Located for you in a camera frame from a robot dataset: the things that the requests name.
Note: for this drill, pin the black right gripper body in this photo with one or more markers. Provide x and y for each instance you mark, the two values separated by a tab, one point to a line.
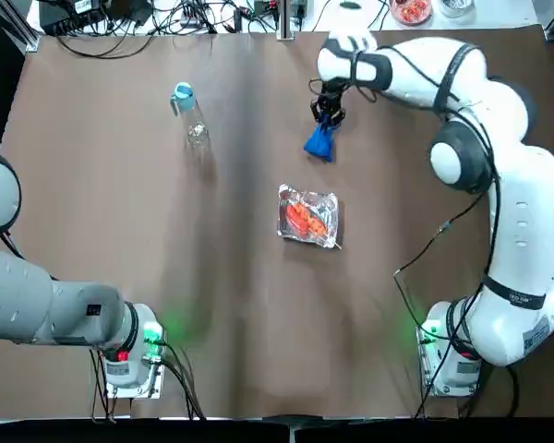
334	92

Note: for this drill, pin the blue dishcloth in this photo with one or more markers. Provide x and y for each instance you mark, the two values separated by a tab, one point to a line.
318	145

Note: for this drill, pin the clear bottle with blue cap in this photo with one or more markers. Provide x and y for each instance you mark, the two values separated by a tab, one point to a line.
183	92

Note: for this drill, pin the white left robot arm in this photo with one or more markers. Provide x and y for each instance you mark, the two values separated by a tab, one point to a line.
18	300

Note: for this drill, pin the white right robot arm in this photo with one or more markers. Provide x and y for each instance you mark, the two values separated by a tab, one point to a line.
526	231

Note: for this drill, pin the orange shrimp ingredients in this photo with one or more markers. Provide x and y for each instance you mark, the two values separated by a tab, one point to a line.
300	214

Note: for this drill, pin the round aluminium foil bowl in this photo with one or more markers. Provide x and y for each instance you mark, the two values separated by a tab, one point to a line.
457	5

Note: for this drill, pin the small black oval object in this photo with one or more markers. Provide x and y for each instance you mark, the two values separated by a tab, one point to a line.
350	5

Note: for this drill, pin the pink plate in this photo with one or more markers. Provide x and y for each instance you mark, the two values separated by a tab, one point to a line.
411	14

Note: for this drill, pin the grey hub with red plugs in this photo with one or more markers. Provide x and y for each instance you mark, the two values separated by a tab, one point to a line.
191	19

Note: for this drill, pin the black power adapter brick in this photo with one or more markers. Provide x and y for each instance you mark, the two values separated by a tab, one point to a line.
134	11

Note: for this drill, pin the silver aluminium camera post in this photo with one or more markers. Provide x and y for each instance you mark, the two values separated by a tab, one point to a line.
287	23

